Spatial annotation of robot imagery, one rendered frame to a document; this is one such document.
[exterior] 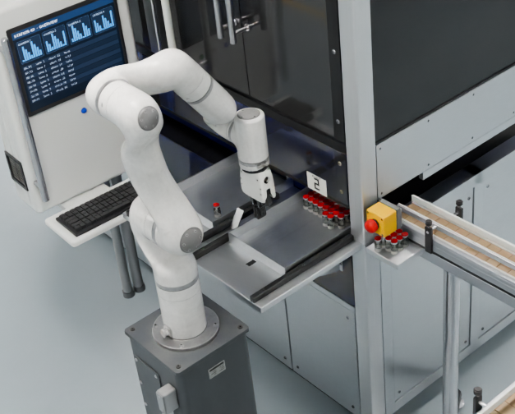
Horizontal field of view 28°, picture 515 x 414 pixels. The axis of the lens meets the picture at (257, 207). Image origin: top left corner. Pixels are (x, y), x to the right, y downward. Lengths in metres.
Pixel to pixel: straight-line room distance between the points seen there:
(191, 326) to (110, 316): 1.56
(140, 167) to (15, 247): 2.45
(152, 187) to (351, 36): 0.67
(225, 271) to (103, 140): 0.81
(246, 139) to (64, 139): 0.98
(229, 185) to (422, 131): 0.71
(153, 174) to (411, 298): 1.21
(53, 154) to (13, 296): 1.22
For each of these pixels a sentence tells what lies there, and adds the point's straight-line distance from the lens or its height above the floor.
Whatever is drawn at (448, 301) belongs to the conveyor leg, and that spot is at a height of 0.69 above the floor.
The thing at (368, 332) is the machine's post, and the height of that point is 0.53.
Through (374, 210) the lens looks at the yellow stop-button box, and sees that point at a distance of 3.00.
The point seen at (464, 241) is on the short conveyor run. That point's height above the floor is 0.96.
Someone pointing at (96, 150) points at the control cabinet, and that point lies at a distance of 3.63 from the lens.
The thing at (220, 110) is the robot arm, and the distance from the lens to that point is 2.61.
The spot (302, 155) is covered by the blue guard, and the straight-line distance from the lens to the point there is 3.14.
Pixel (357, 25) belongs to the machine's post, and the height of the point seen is 1.60.
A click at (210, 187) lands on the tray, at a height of 0.88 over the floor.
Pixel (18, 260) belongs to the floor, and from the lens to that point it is 4.83.
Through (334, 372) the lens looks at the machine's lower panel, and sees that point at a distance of 3.63.
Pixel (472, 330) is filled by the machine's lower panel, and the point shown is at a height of 0.20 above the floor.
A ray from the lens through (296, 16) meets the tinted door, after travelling 2.92.
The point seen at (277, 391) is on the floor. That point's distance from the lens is 3.92.
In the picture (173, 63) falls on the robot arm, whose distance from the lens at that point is 2.48.
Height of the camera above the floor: 2.77
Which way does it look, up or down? 35 degrees down
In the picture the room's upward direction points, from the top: 7 degrees counter-clockwise
